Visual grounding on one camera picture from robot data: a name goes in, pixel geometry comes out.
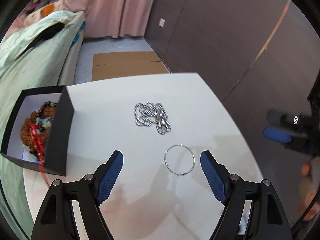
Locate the person's right hand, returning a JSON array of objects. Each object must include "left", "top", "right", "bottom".
[{"left": 298, "top": 157, "right": 319, "bottom": 215}]

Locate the pink curtain right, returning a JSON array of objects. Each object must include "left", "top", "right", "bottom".
[{"left": 63, "top": 0, "right": 154, "bottom": 38}]

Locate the orange box on pillow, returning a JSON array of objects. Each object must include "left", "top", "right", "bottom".
[{"left": 41, "top": 4, "right": 55, "bottom": 17}]

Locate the flat brown cardboard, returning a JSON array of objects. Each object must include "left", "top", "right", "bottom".
[{"left": 92, "top": 51, "right": 168, "bottom": 81}]

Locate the white wall socket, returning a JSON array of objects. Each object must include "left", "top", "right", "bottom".
[{"left": 158, "top": 18, "right": 165, "bottom": 28}]

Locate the silver chain necklace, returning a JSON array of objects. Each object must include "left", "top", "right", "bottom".
[{"left": 134, "top": 101, "right": 171, "bottom": 136}]

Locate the green bed blanket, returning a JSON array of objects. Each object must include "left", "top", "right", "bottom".
[{"left": 1, "top": 10, "right": 85, "bottom": 238}]

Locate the brown wooden bead bracelet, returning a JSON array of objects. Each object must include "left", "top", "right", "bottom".
[{"left": 19, "top": 101, "right": 57, "bottom": 156}]

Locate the black jewelry box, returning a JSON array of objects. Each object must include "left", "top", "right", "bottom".
[{"left": 1, "top": 86, "right": 74, "bottom": 176}]

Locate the red bead bracelet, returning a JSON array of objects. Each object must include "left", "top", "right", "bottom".
[{"left": 28, "top": 122, "right": 51, "bottom": 188}]

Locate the silver ring bangle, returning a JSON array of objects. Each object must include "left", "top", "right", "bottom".
[{"left": 164, "top": 143, "right": 196, "bottom": 176}]

